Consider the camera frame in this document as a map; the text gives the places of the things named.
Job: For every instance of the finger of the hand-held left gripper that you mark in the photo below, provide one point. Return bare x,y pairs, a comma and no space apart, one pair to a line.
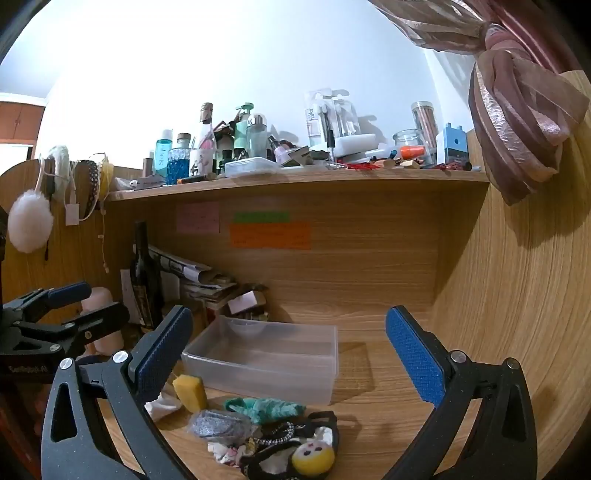
99,321
69,293

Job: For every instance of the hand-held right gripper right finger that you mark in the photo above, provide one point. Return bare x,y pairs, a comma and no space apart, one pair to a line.
415,355

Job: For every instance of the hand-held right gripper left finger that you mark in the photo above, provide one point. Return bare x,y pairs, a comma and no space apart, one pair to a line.
159,350

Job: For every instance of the pink pillar candle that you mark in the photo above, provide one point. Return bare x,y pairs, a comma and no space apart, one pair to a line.
104,300

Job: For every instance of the yellow sponge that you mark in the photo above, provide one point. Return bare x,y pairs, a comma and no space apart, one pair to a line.
190,392

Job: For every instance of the white crumpled cloth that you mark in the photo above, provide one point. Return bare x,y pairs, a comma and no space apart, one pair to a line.
164,406

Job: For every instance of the dark wine bottle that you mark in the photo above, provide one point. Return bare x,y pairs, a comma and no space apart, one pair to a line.
144,286

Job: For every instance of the white hanging tag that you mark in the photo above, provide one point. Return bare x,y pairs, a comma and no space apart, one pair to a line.
71,214

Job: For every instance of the stack of papers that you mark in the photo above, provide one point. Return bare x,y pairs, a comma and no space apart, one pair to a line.
194,277

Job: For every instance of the white fluffy pompom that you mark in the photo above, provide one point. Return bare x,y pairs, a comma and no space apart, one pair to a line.
30,221

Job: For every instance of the grey glitter pouch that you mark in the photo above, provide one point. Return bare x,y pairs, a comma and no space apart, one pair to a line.
217,423

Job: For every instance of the small cardboard box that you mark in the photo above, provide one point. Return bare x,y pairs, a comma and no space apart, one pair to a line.
244,301

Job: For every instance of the clear plastic storage box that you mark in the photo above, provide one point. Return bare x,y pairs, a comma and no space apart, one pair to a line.
258,355

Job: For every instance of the dotted dark headband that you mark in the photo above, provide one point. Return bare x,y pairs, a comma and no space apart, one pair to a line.
93,184

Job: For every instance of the patterned white cloth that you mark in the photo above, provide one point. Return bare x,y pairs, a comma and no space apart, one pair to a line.
226,452

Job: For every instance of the yellow headband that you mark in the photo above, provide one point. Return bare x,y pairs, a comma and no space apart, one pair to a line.
106,173

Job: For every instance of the white fluffy headband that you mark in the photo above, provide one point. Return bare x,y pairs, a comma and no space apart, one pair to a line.
60,166

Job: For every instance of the teal fabric scrunchie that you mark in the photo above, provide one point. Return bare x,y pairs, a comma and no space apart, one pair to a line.
272,410

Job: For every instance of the pink sticky note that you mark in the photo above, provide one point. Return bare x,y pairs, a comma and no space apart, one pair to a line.
197,217

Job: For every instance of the yellow round plush face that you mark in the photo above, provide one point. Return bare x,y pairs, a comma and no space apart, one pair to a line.
313,458

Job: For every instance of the orange sticky note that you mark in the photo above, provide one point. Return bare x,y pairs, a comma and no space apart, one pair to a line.
270,236

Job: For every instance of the blue liquid bottle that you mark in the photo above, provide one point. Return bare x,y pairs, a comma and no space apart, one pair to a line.
162,159

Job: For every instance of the blue bead jar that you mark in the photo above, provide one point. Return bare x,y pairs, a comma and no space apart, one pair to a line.
178,166

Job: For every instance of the green sticky note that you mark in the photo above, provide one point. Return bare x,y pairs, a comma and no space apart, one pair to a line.
261,217

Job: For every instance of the black marker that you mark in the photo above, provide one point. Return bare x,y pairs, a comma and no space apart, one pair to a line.
196,177

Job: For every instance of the wooden cabinet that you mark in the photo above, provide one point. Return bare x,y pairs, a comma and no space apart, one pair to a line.
21,120

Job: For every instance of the white printed cup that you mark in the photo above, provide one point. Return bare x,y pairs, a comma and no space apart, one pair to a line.
202,162

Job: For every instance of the orange cap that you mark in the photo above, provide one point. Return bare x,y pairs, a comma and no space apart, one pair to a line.
412,152

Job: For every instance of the clear lidded plastic box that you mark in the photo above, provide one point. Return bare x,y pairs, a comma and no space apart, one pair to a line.
253,167

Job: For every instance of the wooden shelf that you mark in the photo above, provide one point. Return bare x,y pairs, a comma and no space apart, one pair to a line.
300,182

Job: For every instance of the blue plastic box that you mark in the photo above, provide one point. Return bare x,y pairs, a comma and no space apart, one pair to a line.
452,146

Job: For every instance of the short glass jar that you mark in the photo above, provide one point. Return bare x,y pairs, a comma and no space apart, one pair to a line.
406,138

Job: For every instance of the white foam box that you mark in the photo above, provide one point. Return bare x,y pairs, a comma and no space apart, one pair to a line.
358,144

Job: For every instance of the brown capped bottle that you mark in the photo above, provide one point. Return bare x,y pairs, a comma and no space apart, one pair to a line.
206,120

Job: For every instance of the tall clear jar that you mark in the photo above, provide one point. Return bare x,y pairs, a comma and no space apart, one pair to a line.
424,124

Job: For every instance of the teal pump bottle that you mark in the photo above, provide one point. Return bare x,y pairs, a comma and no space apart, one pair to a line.
242,131

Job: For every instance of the frosted clear bottle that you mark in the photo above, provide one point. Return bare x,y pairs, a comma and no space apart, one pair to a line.
257,136

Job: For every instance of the clear blister pack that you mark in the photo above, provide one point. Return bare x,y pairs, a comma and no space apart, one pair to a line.
330,115

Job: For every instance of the pink curtain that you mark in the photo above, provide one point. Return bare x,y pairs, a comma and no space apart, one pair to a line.
512,115

